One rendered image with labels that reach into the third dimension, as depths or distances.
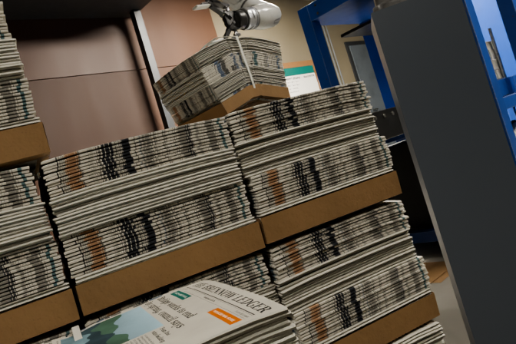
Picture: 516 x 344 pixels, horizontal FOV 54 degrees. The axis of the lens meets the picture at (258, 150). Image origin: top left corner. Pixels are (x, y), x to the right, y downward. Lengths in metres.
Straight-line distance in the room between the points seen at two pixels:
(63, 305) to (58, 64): 4.24
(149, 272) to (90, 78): 4.28
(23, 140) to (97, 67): 4.30
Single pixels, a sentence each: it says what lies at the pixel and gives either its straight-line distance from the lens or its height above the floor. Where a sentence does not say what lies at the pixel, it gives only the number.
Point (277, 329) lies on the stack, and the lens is 0.51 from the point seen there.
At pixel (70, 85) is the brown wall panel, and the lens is 4.87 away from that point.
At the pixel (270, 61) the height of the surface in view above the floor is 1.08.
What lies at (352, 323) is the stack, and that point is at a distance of 0.91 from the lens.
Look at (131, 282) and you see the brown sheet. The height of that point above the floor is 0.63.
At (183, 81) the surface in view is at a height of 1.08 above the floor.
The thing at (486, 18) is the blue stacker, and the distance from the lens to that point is 5.04.
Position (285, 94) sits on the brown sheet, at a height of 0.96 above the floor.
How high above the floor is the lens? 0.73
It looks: 2 degrees up
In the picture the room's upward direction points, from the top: 17 degrees counter-clockwise
